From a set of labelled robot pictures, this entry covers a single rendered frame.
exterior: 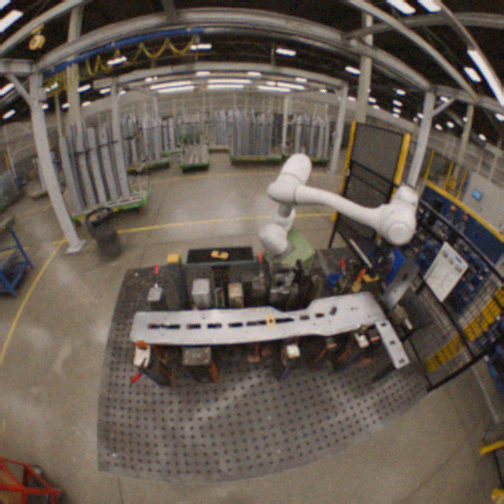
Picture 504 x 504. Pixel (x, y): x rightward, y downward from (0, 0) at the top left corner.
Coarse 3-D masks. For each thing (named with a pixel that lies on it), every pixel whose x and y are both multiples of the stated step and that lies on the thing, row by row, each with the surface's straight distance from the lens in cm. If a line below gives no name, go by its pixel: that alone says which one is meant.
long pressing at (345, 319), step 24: (144, 312) 115; (168, 312) 110; (192, 312) 107; (216, 312) 105; (240, 312) 104; (264, 312) 105; (288, 312) 107; (312, 312) 110; (336, 312) 115; (360, 312) 121; (144, 336) 107; (168, 336) 102; (192, 336) 100; (216, 336) 98; (240, 336) 97; (264, 336) 98
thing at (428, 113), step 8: (432, 96) 546; (432, 104) 545; (448, 104) 525; (424, 112) 539; (432, 112) 534; (424, 120) 534; (424, 128) 529; (424, 136) 526; (424, 144) 531; (416, 152) 531; (416, 160) 528; (416, 168) 527; (416, 176) 537
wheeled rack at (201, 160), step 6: (198, 138) 849; (204, 138) 850; (204, 144) 668; (186, 156) 825; (192, 156) 806; (198, 156) 800; (204, 156) 790; (180, 162) 682; (186, 162) 678; (192, 162) 709; (198, 162) 700; (204, 162) 691
